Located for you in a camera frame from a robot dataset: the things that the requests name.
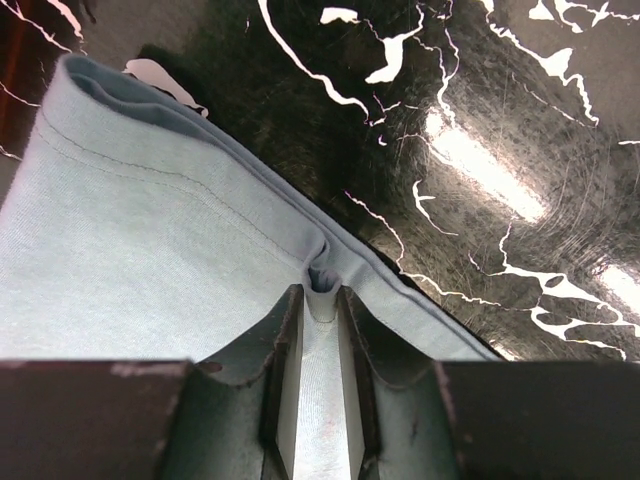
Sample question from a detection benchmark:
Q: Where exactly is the grey-blue t shirt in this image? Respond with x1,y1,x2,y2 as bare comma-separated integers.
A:
1,54,492,479

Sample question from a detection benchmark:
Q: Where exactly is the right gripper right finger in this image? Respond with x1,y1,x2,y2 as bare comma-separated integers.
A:
337,288,639,479

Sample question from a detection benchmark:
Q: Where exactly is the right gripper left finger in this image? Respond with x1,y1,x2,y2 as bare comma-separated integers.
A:
1,285,304,479

